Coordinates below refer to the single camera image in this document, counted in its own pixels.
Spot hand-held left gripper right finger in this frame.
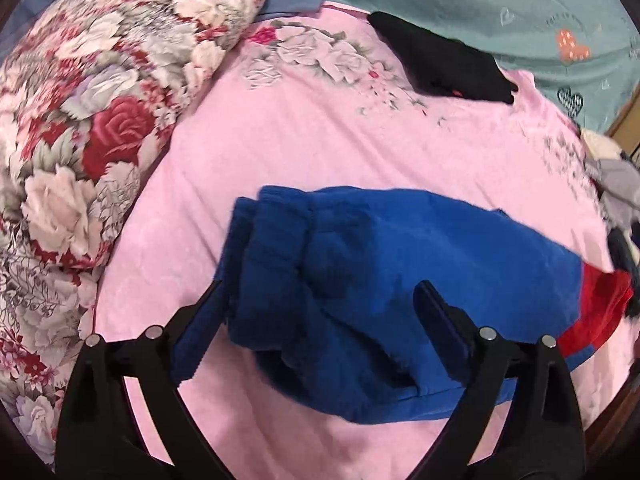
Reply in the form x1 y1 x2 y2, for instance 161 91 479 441
414 280 586 480

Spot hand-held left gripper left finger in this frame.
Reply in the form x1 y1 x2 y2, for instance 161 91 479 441
55 280 231 480

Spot blue and red pants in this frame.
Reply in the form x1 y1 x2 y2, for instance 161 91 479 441
212 185 636 423

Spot black folded pants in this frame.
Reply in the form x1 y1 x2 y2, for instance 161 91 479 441
367 11 520 106

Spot dark navy garment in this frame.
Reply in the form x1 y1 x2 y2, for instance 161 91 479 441
606 227 640 318

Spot pink floral blanket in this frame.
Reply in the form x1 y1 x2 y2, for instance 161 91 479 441
92 2 632 480

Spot grey garment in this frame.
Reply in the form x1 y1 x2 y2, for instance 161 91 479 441
584 157 640 223

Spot cream textured cushion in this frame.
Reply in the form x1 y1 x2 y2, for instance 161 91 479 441
579 130 623 162

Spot red floral pillow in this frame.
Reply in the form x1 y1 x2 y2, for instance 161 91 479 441
0 0 273 471

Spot teal heart print quilt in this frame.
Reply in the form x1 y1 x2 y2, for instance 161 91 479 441
325 0 640 133

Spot wooden bed frame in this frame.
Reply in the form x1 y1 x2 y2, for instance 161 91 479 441
604 102 640 158

